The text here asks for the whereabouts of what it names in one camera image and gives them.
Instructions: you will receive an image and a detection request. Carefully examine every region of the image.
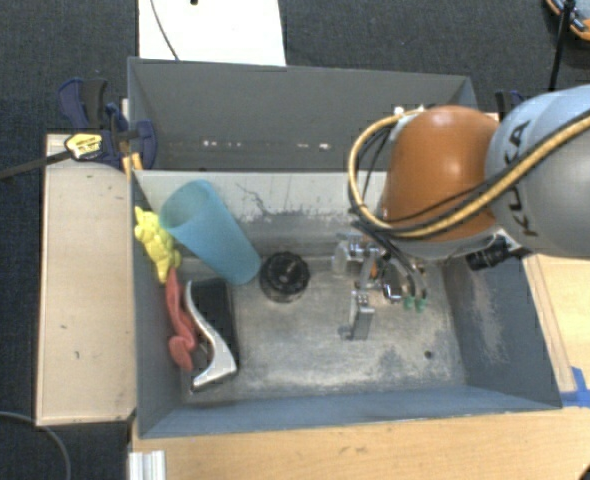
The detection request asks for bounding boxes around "grey metal bin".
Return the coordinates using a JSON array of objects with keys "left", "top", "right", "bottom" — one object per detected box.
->
[{"left": 126, "top": 56, "right": 564, "bottom": 440}]

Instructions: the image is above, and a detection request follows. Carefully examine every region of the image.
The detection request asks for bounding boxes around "blue plastic cup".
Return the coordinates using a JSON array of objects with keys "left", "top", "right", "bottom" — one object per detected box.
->
[{"left": 158, "top": 179, "right": 263, "bottom": 287}]

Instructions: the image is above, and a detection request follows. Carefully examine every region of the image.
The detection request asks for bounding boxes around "silver and black curved object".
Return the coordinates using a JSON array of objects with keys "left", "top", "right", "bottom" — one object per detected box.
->
[{"left": 181, "top": 277, "right": 241, "bottom": 395}]

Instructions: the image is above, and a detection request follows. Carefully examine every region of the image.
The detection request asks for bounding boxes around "black round lid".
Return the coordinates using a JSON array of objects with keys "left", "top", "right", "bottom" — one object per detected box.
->
[{"left": 258, "top": 251, "right": 312, "bottom": 304}]

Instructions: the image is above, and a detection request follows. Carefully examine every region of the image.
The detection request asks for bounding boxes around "red rubber toy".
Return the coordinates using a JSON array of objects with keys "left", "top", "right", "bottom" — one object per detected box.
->
[{"left": 164, "top": 267, "right": 199, "bottom": 372}]

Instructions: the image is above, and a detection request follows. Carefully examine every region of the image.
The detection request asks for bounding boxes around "black cylinder on white bracket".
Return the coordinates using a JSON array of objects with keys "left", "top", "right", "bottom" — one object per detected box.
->
[{"left": 466, "top": 236, "right": 532, "bottom": 272}]

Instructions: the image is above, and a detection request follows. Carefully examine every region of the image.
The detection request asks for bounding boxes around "yellow rubber toy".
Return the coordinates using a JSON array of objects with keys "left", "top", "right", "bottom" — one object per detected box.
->
[{"left": 133, "top": 205, "right": 183, "bottom": 285}]

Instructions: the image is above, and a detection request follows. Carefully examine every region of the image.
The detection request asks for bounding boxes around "pale wood flat board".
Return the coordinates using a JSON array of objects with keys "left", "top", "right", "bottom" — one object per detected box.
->
[{"left": 35, "top": 132, "right": 138, "bottom": 427}]

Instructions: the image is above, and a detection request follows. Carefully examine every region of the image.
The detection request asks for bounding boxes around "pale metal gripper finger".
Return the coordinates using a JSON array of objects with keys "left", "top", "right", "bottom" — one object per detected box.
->
[
  {"left": 331, "top": 232, "right": 367, "bottom": 274},
  {"left": 348, "top": 289, "right": 377, "bottom": 342}
]

